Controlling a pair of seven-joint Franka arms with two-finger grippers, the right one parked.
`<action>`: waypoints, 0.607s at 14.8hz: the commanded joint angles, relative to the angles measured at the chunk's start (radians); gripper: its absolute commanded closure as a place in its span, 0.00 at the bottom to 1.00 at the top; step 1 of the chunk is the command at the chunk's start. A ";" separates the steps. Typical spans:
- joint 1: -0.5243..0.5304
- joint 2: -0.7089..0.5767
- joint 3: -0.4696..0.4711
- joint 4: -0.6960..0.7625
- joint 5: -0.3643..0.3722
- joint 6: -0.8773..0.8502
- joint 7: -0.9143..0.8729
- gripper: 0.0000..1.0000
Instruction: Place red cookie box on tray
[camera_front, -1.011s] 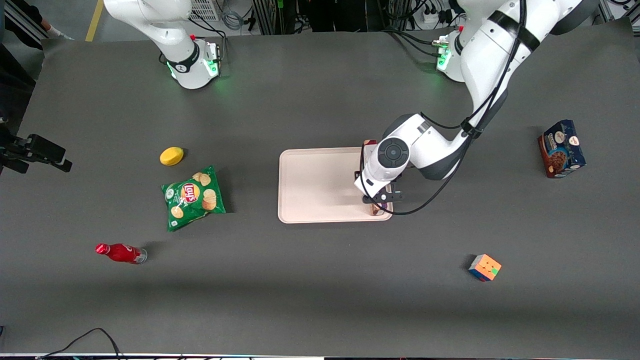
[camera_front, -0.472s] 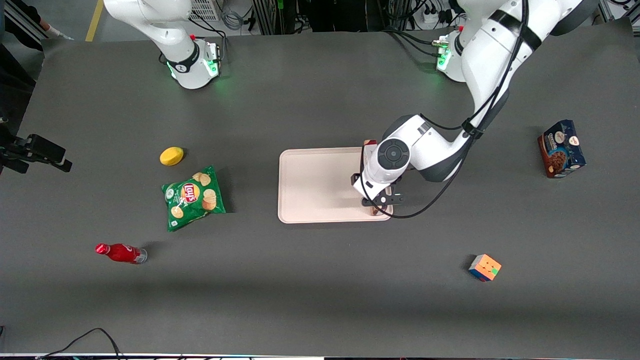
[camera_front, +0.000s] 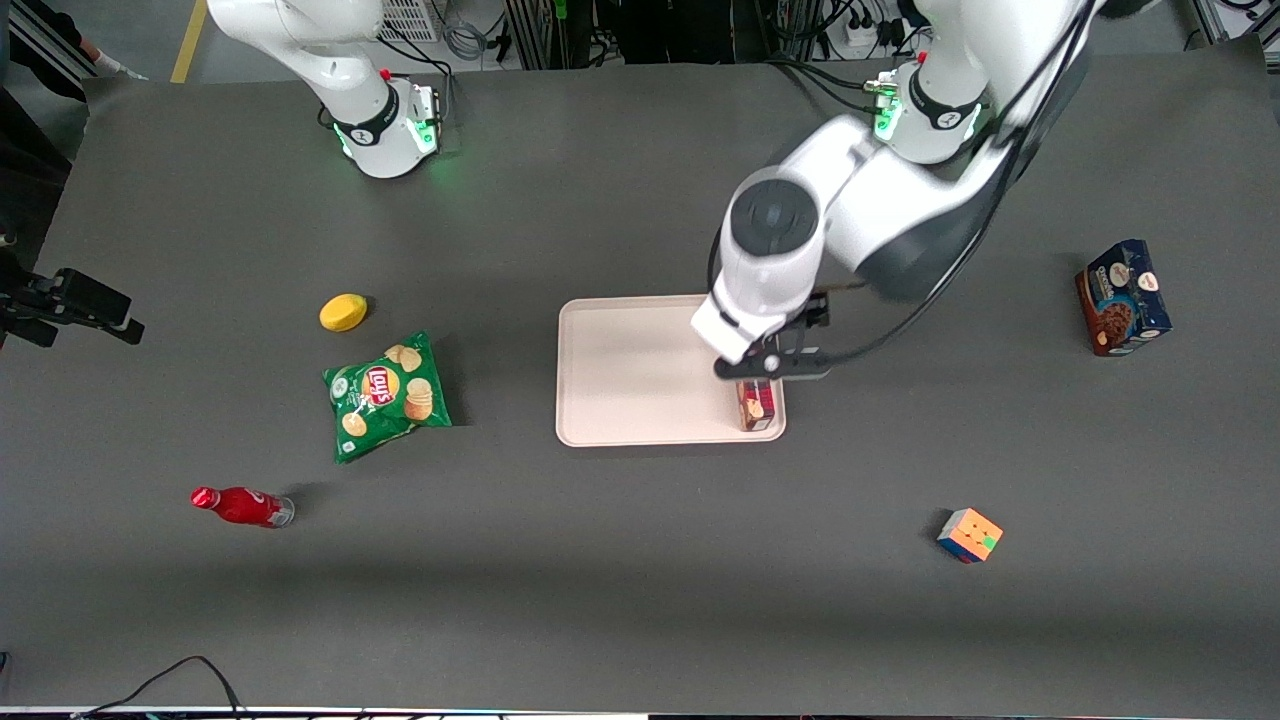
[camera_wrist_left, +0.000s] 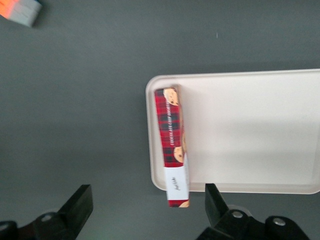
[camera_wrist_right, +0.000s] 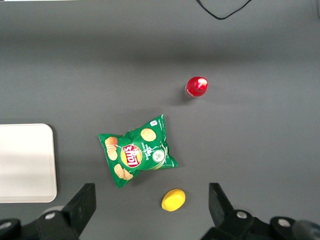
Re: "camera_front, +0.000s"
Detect aluminium frame post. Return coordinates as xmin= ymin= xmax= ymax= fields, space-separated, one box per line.
xmin=503 ymin=0 xmax=553 ymax=71

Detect white perforated crate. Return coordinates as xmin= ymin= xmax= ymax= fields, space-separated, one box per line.
xmin=378 ymin=0 xmax=443 ymax=44

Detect beige plastic tray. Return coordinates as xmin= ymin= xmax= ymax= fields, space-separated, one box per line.
xmin=555 ymin=292 xmax=788 ymax=448

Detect black left arm base cables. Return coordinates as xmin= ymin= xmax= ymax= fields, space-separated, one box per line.
xmin=765 ymin=55 xmax=901 ymax=113

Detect green chips bag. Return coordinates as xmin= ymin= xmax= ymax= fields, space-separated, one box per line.
xmin=322 ymin=331 xmax=453 ymax=464

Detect thin black table-edge cable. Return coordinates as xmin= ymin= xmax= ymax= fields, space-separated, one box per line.
xmin=75 ymin=655 xmax=246 ymax=720

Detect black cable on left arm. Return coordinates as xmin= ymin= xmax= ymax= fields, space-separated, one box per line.
xmin=708 ymin=0 xmax=1096 ymax=366

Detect red soda bottle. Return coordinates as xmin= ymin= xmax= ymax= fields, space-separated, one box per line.
xmin=190 ymin=486 xmax=296 ymax=529

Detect yellow lemon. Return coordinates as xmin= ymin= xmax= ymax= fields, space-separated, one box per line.
xmin=319 ymin=293 xmax=369 ymax=333

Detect black right arm base cable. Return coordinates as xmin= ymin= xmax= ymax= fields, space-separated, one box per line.
xmin=378 ymin=28 xmax=459 ymax=131

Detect blue cookie box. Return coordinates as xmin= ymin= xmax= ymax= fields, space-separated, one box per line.
xmin=1075 ymin=238 xmax=1173 ymax=358

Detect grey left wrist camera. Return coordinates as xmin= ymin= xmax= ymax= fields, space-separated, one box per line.
xmin=714 ymin=350 xmax=833 ymax=384

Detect white power strip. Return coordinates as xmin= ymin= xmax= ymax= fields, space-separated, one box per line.
xmin=843 ymin=10 xmax=909 ymax=51

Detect red cookie box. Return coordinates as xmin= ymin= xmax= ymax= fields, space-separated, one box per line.
xmin=737 ymin=378 xmax=778 ymax=433

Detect grey coiled cable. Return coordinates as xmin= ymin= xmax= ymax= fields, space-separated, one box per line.
xmin=443 ymin=0 xmax=493 ymax=63

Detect colourful puzzle cube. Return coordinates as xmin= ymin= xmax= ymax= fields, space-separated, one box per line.
xmin=936 ymin=507 xmax=1004 ymax=565

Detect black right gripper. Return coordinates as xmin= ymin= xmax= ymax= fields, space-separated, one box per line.
xmin=0 ymin=268 xmax=144 ymax=348

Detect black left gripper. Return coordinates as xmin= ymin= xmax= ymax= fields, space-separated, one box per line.
xmin=762 ymin=294 xmax=832 ymax=357

